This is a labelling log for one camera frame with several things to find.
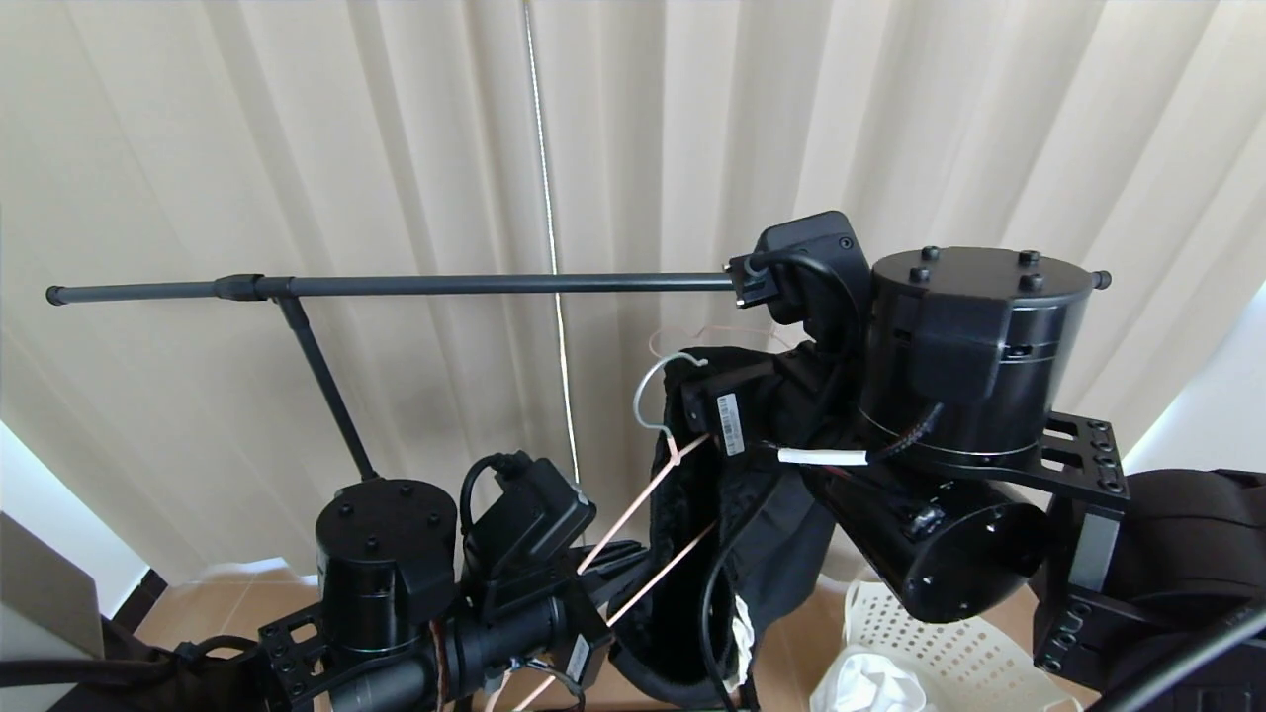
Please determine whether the black garment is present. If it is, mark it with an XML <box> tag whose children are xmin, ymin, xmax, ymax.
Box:
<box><xmin>608</xmin><ymin>343</ymin><xmax>871</xmax><ymax>708</ymax></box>

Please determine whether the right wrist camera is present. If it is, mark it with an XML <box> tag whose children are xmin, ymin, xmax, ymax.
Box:
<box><xmin>727</xmin><ymin>211</ymin><xmax>873</xmax><ymax>327</ymax></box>

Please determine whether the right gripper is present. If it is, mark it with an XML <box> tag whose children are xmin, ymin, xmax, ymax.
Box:
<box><xmin>682</xmin><ymin>346</ymin><xmax>861</xmax><ymax>466</ymax></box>

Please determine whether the beige curtain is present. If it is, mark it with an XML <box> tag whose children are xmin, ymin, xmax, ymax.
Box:
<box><xmin>0</xmin><ymin>0</ymin><xmax>1266</xmax><ymax>584</ymax></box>

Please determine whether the pink clothes hanger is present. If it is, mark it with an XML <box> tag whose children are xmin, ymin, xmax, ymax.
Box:
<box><xmin>485</xmin><ymin>352</ymin><xmax>718</xmax><ymax>712</ymax></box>
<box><xmin>648</xmin><ymin>324</ymin><xmax>797</xmax><ymax>362</ymax></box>

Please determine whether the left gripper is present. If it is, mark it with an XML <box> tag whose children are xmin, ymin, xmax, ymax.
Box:
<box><xmin>440</xmin><ymin>578</ymin><xmax>619</xmax><ymax>693</ymax></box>

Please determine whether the white garment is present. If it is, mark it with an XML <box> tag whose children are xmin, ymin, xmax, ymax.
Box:
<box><xmin>811</xmin><ymin>645</ymin><xmax>941</xmax><ymax>712</ymax></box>

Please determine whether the white laundry basket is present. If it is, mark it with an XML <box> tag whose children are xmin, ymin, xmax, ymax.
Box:
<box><xmin>841</xmin><ymin>580</ymin><xmax>1084</xmax><ymax>712</ymax></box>

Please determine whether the black clothes rack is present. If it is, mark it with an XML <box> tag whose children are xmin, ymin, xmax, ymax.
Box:
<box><xmin>45</xmin><ymin>269</ymin><xmax>1113</xmax><ymax>486</ymax></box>

